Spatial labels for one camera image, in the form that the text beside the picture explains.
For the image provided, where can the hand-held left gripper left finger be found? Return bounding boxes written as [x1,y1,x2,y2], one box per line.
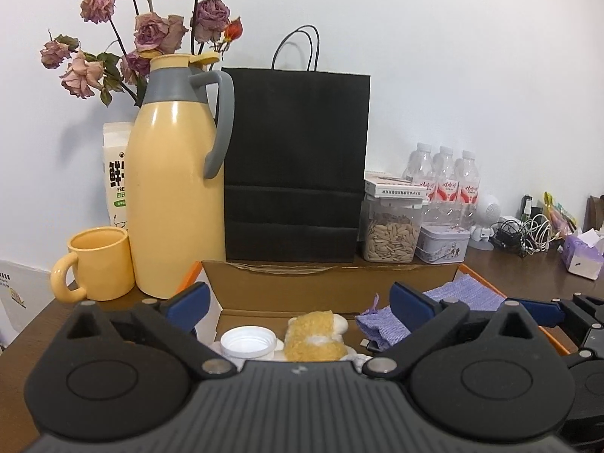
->
[66,282,237,381]

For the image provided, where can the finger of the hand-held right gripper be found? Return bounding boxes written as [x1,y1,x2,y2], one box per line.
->
[564,325,604,370]
[502,294,604,330]

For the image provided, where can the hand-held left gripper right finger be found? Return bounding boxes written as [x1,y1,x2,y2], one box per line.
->
[363,282,541,381]

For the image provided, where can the purple knitted pouch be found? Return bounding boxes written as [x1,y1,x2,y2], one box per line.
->
[355,277,505,352]

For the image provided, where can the white plastic cap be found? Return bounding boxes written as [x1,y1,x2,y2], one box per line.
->
[220,327,277,360]

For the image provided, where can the red cardboard box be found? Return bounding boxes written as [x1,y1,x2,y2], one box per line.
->
[174,259,572,370]

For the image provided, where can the lavender tin box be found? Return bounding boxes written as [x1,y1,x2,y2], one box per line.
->
[416,224,471,265]

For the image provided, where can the clear sunflower seed jar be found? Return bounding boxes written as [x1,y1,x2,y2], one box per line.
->
[361,196,425,264]

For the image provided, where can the purple tissue pack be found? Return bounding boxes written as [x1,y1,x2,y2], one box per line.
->
[561,227,604,280]

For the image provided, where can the yellow mug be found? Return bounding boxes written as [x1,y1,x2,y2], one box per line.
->
[50,226,136,303]

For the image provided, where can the yellow pink packets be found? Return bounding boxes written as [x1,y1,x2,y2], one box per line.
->
[542,192,579,234]

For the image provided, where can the yellow sponge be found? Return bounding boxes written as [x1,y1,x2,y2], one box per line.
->
[283,310,352,362]

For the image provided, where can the yellow thermos jug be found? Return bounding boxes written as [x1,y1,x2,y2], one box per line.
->
[126,53,235,300]

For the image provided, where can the dark brown object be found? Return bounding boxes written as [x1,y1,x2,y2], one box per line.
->
[585,194,604,232]

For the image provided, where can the white round device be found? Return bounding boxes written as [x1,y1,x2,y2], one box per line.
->
[469,193,508,250]

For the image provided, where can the small white flat box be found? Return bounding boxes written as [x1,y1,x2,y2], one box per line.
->
[363,171,428,199]

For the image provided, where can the clear water bottle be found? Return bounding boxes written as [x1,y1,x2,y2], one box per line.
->
[431,145,458,227]
[403,142,435,185]
[453,149,482,230]

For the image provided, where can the white milk carton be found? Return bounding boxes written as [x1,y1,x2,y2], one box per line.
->
[103,121,137,230]

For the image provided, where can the white printed card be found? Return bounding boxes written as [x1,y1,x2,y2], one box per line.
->
[0,259,55,347]

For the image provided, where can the black paper bag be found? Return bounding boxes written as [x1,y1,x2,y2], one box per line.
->
[221,25,371,263]

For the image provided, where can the dried rose bouquet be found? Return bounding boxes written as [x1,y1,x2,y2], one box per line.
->
[40,0,243,107]

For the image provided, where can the tangle of cables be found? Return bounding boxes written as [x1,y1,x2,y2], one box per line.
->
[491,212,564,258]

